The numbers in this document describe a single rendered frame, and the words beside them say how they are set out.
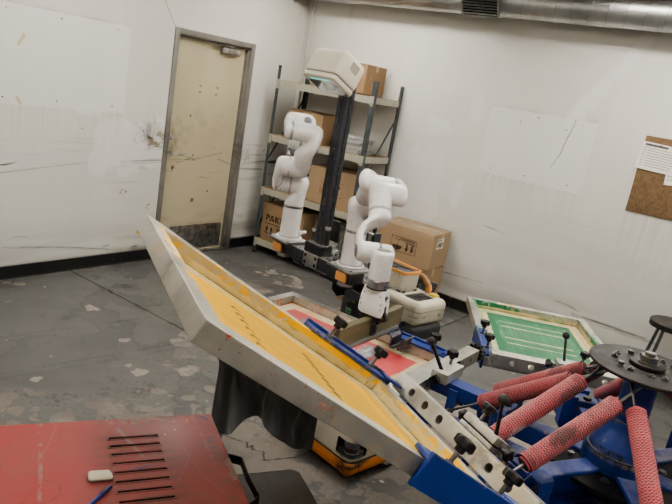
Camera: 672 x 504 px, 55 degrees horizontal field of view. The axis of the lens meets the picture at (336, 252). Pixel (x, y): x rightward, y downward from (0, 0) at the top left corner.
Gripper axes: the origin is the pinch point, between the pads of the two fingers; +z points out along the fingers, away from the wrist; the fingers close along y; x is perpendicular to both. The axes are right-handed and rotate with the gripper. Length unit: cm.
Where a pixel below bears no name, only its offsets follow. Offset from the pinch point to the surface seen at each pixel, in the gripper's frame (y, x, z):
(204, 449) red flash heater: -22, 97, -2
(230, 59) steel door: 372, -281, -81
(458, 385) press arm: -37.6, 2.1, 5.2
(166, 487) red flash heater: -26, 111, -2
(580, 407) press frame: -70, -25, 7
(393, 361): -5.8, -12.6, 14.1
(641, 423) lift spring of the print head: -92, 21, -15
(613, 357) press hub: -79, 3, -22
